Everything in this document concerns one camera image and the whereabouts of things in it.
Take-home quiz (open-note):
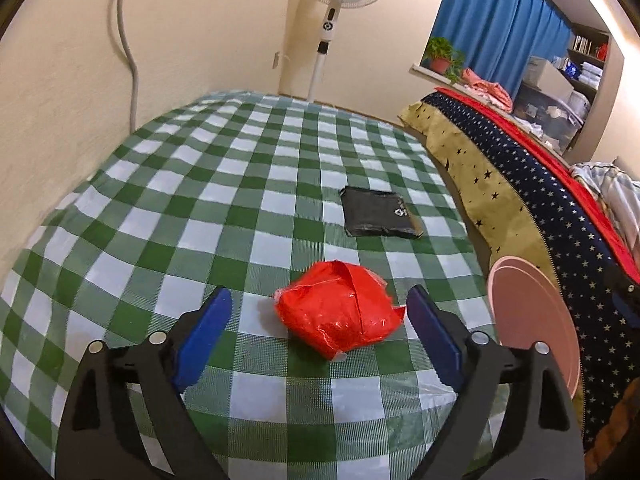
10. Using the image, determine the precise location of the pink plastic bin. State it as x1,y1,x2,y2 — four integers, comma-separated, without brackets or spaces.
487,256,582,393

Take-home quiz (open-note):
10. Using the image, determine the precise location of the blue curtain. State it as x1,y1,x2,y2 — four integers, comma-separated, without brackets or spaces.
431,0,573,96

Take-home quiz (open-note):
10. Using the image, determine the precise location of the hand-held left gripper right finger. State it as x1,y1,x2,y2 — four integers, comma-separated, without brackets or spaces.
406,284,586,480

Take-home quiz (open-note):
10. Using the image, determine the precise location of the navy star blanket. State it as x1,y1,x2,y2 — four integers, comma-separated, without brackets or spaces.
422,91,640,451

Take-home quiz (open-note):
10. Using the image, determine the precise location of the grey wall cable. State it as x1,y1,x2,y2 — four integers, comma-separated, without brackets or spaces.
116,0,140,131

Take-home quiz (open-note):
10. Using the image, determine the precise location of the red blanket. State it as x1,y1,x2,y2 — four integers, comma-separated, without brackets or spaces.
435,86,640,281

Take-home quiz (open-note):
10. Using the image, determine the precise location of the potted green plant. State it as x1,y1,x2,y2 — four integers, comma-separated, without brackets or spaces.
422,36,467,83

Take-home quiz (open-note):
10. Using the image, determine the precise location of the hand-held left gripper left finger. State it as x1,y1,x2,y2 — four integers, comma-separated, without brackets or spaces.
55,285,233,480

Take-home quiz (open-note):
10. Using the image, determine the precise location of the red plastic bag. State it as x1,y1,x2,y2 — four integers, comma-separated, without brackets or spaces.
274,259,406,361

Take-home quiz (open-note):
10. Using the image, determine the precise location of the dark bookshelf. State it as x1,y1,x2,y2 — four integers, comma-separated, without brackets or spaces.
565,22,612,106

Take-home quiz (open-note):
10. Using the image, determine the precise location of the white cardboard box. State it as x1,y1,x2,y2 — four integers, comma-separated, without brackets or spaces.
520,56,575,103

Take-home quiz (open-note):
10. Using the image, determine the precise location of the green checkered tablecloth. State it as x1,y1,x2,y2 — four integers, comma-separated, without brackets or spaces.
0,91,506,480

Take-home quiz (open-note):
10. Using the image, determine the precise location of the clear storage box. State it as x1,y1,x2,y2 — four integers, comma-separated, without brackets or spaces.
512,82,586,153

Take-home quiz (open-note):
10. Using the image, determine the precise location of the plaid duvet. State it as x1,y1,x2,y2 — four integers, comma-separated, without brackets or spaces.
572,161,640,251

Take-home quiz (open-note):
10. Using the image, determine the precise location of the pink clothes pile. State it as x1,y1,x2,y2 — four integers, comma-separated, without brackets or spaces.
460,67,513,113

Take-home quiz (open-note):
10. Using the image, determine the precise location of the yellow star bed sheet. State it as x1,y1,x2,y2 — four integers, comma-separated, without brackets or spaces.
398,101,561,286

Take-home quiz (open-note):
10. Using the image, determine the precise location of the black plastic package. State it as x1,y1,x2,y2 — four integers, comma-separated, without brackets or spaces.
340,186,425,239

